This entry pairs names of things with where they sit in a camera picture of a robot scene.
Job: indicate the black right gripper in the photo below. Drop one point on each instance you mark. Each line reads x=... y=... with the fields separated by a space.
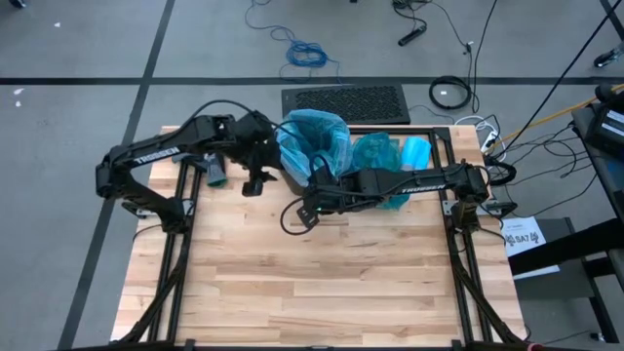
x=329 y=192

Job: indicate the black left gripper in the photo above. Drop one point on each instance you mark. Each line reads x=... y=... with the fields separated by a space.
x=256 y=141

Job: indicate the light blue trash bag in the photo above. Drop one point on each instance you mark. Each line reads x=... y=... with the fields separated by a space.
x=312 y=141

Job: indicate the teal bag-lined trash bin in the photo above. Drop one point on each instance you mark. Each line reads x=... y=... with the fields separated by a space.
x=375 y=151

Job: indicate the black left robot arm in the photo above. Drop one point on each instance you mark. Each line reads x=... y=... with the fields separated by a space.
x=156 y=155

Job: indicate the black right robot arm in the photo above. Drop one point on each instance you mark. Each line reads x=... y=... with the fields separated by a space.
x=419 y=187

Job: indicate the black plastic trash bin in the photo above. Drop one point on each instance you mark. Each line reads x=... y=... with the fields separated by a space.
x=295 y=184

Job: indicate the folded light blue trash bags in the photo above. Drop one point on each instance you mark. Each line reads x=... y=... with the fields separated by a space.
x=417 y=153

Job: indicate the grey fabric glove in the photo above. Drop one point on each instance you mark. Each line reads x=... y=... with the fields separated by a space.
x=190 y=158

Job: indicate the black perforated floor mat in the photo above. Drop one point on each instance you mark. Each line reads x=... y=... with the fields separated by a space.
x=375 y=102

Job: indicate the white power strip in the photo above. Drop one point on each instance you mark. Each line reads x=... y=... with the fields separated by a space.
x=489 y=140

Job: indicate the black power strip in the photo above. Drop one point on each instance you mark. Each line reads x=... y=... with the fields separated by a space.
x=412 y=35

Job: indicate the white printed paper sign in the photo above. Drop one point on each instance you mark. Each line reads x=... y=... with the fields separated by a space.
x=521 y=236

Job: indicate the black stand beam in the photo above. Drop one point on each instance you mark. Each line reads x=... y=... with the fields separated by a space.
x=560 y=249

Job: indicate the grey side table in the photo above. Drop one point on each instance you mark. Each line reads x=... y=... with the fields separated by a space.
x=556 y=287

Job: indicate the black box device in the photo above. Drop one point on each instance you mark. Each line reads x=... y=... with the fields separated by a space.
x=604 y=131

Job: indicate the dark side desk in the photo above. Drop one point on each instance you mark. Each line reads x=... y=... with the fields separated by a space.
x=616 y=170

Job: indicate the grey black stand foot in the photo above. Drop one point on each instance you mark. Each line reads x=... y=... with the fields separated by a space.
x=609 y=57

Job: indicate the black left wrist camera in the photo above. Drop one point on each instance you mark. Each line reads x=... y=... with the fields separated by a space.
x=252 y=188

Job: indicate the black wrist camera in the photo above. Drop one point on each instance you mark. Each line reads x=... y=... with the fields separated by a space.
x=252 y=188
x=308 y=218

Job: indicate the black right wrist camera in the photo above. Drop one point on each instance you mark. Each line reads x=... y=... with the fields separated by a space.
x=308 y=218

